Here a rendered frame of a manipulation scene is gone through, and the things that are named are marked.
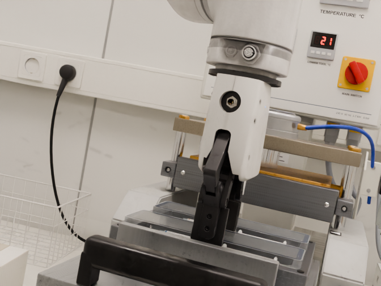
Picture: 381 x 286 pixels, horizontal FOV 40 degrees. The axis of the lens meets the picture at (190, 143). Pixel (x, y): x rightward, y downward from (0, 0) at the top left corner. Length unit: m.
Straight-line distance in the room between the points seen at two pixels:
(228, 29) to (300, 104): 0.47
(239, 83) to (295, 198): 0.28
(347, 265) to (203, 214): 0.23
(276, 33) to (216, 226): 0.19
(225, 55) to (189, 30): 0.84
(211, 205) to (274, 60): 0.15
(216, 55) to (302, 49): 0.47
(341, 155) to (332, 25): 0.31
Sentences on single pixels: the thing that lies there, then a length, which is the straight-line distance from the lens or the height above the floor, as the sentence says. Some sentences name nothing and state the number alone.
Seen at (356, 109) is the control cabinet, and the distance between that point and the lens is 0.97.
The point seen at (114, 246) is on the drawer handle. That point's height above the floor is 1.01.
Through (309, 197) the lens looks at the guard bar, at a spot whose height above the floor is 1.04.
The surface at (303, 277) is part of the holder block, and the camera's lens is 0.51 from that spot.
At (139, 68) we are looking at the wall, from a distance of 1.31.
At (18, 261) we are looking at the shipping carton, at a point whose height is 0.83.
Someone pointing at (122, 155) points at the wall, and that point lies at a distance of 1.37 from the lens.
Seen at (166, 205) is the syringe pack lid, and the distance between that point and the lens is 0.66.
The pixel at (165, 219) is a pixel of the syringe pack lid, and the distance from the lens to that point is 0.58.
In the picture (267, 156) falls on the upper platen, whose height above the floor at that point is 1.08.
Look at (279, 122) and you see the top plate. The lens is 0.81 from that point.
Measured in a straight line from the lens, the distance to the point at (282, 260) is 0.52.
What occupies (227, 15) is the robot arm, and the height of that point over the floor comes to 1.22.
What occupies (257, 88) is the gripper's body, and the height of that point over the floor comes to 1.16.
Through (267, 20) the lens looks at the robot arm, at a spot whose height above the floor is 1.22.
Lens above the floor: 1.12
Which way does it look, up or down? 4 degrees down
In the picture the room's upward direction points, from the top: 11 degrees clockwise
